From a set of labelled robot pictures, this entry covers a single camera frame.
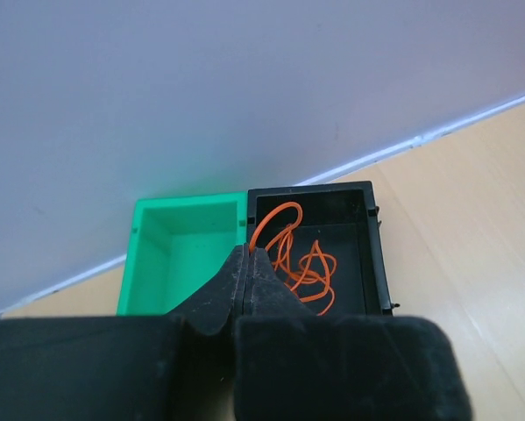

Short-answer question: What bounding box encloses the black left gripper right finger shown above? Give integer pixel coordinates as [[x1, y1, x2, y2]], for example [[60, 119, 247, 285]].
[[243, 247, 315, 316]]

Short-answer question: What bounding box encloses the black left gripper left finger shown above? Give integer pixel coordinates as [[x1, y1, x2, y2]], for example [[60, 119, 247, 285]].
[[169, 244, 247, 337]]

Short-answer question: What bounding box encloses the green plastic bin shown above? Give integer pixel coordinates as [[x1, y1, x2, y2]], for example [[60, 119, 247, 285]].
[[117, 191, 247, 316]]

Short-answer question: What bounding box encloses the black plastic bin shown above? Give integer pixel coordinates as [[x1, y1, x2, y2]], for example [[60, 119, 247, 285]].
[[247, 181, 395, 316]]

